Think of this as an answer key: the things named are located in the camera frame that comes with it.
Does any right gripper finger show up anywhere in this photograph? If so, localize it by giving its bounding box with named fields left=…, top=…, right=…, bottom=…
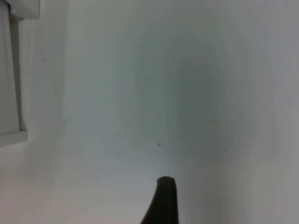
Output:
left=139, top=176, right=180, bottom=224

